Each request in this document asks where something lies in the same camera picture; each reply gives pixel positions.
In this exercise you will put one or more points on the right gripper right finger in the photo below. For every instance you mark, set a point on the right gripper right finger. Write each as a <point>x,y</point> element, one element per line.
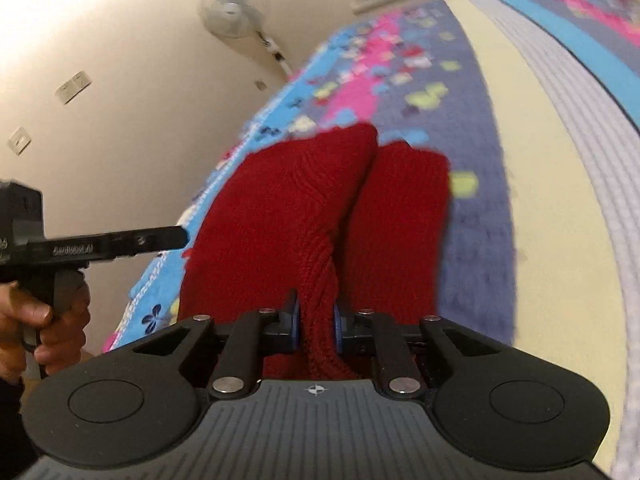
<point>500,406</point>

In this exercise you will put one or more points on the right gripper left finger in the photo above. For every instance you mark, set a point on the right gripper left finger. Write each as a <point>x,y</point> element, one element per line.
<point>144,398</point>

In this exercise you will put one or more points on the red knit sweater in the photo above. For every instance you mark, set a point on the red knit sweater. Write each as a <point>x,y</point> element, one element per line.
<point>337,220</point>

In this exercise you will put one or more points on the person left hand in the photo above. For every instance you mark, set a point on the person left hand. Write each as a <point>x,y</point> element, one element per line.
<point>61,339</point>

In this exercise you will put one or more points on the white standing fan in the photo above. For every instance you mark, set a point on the white standing fan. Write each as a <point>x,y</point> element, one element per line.
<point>237,19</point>

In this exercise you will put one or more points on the floral striped bed blanket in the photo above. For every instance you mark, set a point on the floral striped bed blanket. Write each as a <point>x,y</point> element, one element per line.
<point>536,105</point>

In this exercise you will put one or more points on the white wall outlet plate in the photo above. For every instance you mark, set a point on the white wall outlet plate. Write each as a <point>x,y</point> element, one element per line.
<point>19,141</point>

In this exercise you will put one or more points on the white wall switch plate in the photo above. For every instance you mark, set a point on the white wall switch plate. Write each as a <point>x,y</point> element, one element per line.
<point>70,89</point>

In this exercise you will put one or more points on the wall socket plate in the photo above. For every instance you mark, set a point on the wall socket plate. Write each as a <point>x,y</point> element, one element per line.
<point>260,85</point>

